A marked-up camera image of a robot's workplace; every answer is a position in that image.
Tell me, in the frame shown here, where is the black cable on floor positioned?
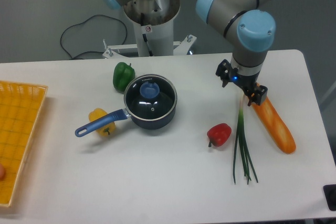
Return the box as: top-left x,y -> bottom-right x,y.
60,14 -> 128,60

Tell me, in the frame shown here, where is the yellow bell pepper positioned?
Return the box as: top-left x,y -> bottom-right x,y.
88,108 -> 117,137

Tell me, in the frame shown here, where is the orange baguette bread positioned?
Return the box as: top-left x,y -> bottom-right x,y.
253,97 -> 296,154

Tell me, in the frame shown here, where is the yellow woven basket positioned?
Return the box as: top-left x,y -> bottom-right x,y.
1,80 -> 48,207

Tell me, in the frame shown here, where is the green bell pepper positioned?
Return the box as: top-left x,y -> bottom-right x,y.
113,62 -> 135,92

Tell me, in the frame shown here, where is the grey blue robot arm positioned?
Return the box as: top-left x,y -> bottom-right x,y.
103,0 -> 276,105

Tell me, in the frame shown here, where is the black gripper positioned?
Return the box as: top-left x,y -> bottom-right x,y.
215,59 -> 268,106

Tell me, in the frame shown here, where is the dark blue saucepan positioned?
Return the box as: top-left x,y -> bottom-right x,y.
75,74 -> 177,137

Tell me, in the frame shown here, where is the glass lid blue knob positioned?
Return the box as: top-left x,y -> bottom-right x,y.
124,74 -> 176,121

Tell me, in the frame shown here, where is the red bell pepper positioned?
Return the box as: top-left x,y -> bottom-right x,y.
207,123 -> 232,147

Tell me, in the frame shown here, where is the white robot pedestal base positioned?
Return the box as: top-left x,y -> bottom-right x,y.
103,0 -> 197,58

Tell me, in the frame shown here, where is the black device table corner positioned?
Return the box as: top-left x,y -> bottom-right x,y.
323,184 -> 336,211

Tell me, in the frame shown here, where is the green spring onion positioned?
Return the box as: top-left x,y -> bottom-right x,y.
233,95 -> 259,185

